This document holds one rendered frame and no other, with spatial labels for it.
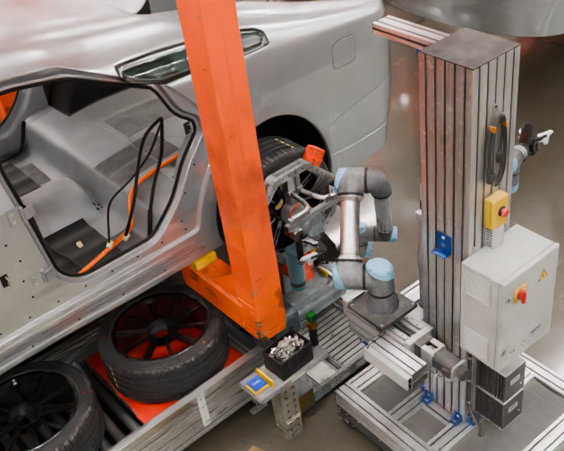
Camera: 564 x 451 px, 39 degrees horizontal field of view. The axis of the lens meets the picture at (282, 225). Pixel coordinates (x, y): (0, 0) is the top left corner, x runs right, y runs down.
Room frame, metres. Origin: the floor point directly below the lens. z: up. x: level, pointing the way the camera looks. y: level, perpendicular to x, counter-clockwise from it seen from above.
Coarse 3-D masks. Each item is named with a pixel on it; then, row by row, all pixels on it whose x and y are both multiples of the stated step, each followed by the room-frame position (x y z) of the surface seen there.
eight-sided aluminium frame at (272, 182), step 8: (296, 160) 3.42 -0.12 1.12; (304, 160) 3.41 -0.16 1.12; (288, 168) 3.37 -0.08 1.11; (296, 168) 3.35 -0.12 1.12; (304, 168) 3.37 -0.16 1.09; (312, 168) 3.41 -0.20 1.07; (320, 168) 3.44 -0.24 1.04; (272, 176) 3.30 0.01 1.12; (280, 176) 3.29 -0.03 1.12; (288, 176) 3.32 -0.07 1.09; (264, 184) 3.29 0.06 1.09; (272, 184) 3.25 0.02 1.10; (272, 192) 3.25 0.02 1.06; (328, 192) 3.47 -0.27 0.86; (328, 208) 3.48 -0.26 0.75; (336, 208) 3.48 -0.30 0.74; (328, 216) 3.45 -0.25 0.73; (328, 224) 3.44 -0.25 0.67; (320, 232) 3.41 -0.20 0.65; (304, 248) 3.34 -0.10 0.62; (280, 256) 3.24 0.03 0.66
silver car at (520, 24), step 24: (408, 0) 5.82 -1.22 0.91; (432, 0) 5.59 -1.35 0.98; (456, 0) 5.43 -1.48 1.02; (480, 0) 5.30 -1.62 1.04; (504, 0) 5.20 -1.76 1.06; (528, 0) 5.15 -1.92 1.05; (552, 0) 5.14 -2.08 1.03; (456, 24) 5.49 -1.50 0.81; (480, 24) 5.33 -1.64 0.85; (504, 24) 5.23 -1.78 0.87; (528, 24) 5.17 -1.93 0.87; (552, 24) 5.16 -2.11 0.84
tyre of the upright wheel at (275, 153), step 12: (264, 144) 3.53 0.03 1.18; (276, 144) 3.52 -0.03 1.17; (288, 144) 3.53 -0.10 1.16; (264, 156) 3.42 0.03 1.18; (276, 156) 3.40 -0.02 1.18; (288, 156) 3.43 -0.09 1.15; (300, 156) 3.47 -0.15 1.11; (264, 168) 3.34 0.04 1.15; (276, 168) 3.38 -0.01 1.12; (324, 168) 3.56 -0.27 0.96; (264, 180) 3.33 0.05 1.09
